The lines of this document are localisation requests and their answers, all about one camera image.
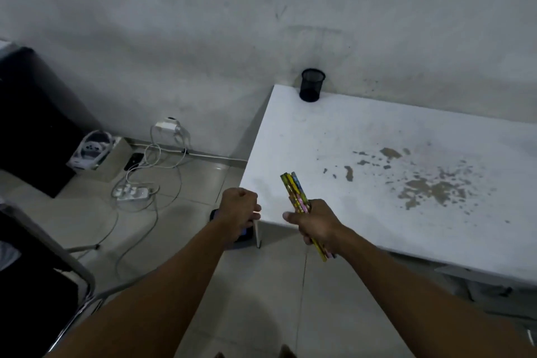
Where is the white power strip cable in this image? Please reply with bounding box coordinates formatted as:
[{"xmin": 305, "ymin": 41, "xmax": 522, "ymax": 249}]
[{"xmin": 110, "ymin": 177, "xmax": 185, "ymax": 281}]

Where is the black mesh pen holder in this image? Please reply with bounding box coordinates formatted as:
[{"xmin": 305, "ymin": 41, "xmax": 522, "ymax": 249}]
[{"xmin": 299, "ymin": 68, "xmax": 326, "ymax": 103}]

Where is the blue patterned pencil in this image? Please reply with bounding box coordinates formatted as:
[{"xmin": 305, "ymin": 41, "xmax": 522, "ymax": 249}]
[{"xmin": 291, "ymin": 172, "xmax": 312, "ymax": 212}]

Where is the white headset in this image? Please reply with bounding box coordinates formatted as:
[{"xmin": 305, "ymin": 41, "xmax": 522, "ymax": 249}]
[{"xmin": 68, "ymin": 130, "xmax": 116, "ymax": 170}]

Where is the white power strip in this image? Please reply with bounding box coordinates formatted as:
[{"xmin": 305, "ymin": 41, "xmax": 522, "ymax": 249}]
[{"xmin": 116, "ymin": 186, "xmax": 151, "ymax": 202}]

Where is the person's left forearm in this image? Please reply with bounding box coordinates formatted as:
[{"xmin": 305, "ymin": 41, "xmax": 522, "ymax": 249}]
[{"xmin": 44, "ymin": 221, "xmax": 248, "ymax": 358}]

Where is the person's left hand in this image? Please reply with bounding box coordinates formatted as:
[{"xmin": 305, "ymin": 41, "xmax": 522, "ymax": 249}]
[{"xmin": 218, "ymin": 188, "xmax": 262, "ymax": 242}]

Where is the person's right forearm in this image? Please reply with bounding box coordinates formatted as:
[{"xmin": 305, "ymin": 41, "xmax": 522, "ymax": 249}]
[{"xmin": 334, "ymin": 225, "xmax": 537, "ymax": 358}]

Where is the person's right hand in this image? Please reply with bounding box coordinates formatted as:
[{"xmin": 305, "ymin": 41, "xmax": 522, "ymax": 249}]
[{"xmin": 282, "ymin": 199, "xmax": 350, "ymax": 252}]

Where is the white charging cable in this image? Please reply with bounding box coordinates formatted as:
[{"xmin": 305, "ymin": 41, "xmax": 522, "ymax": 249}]
[{"xmin": 124, "ymin": 125, "xmax": 190, "ymax": 186}]

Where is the pink patterned pencil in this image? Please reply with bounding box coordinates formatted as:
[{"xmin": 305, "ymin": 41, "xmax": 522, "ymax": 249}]
[{"xmin": 294, "ymin": 192, "xmax": 336, "ymax": 260}]

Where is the white wall charger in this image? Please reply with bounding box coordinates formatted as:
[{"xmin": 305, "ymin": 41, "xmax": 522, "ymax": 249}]
[{"xmin": 155, "ymin": 117, "xmax": 182, "ymax": 133}]

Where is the black chair with metal frame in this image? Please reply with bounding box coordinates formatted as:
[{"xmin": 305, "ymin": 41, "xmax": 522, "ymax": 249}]
[{"xmin": 0, "ymin": 198, "xmax": 147, "ymax": 358}]

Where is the beige cardboard box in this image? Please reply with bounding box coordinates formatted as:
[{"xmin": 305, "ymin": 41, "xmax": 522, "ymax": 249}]
[{"xmin": 77, "ymin": 136, "xmax": 134, "ymax": 183}]

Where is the yellow patterned pencil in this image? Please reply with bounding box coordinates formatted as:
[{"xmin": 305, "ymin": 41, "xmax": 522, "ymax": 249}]
[{"xmin": 280, "ymin": 173, "xmax": 328, "ymax": 263}]

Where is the black cabinet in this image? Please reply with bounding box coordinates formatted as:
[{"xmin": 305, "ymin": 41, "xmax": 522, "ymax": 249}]
[{"xmin": 0, "ymin": 46, "xmax": 101, "ymax": 199}]

